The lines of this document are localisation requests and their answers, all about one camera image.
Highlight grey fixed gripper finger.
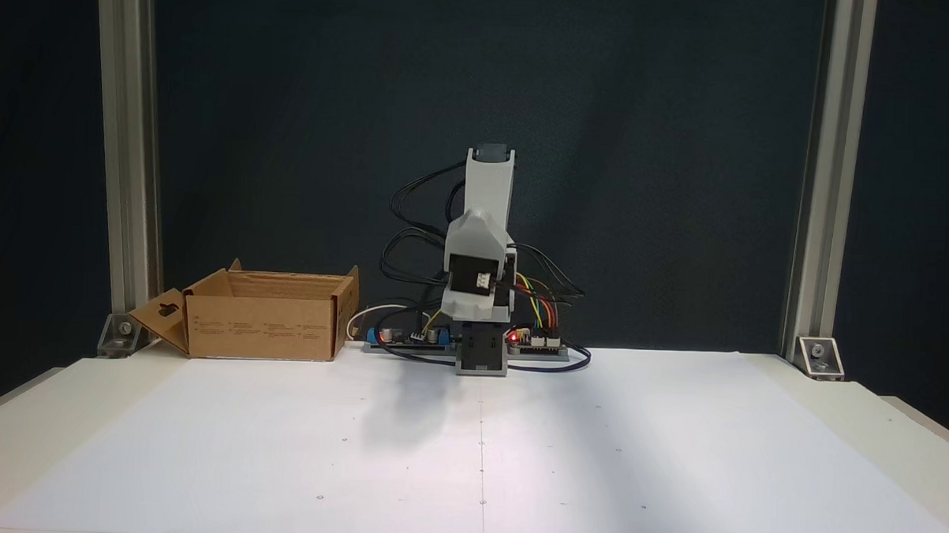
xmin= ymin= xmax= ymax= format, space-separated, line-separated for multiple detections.
xmin=445 ymin=209 xmax=514 ymax=260

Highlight blue circuit board red LED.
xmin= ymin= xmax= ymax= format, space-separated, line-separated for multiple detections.
xmin=361 ymin=322 xmax=461 ymax=356

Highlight brown cardboard box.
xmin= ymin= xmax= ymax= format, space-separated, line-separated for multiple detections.
xmin=127 ymin=255 xmax=362 ymax=365

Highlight black servo cable bundle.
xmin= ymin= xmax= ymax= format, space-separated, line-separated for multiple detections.
xmin=377 ymin=158 xmax=591 ymax=304

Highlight coloured jumper wires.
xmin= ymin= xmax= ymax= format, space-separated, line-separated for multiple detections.
xmin=511 ymin=271 xmax=562 ymax=338

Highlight circuit board with jumper wires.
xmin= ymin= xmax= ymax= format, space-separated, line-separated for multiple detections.
xmin=506 ymin=326 xmax=573 ymax=362

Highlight white cable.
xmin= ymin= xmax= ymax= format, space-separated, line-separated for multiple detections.
xmin=346 ymin=300 xmax=413 ymax=345

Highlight metal corner bracket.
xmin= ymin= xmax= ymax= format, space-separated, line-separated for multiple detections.
xmin=794 ymin=334 xmax=847 ymax=382
xmin=95 ymin=310 xmax=151 ymax=361

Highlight aluminium frame post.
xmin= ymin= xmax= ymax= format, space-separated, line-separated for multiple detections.
xmin=85 ymin=0 xmax=174 ymax=321
xmin=779 ymin=0 xmax=880 ymax=364

